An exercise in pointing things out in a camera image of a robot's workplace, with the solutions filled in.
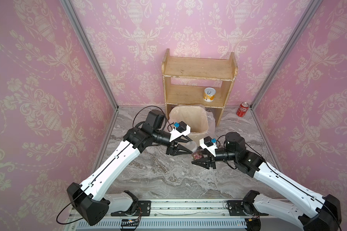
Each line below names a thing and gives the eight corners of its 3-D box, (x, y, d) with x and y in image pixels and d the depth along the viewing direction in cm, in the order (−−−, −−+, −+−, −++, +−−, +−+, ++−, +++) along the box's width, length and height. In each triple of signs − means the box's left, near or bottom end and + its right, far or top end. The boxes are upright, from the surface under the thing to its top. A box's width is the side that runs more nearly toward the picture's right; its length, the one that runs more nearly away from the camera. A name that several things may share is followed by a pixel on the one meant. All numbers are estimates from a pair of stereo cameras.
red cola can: (237, 117, 116) (242, 107, 107) (235, 112, 120) (239, 102, 111) (244, 117, 116) (250, 107, 107) (242, 112, 120) (247, 102, 111)
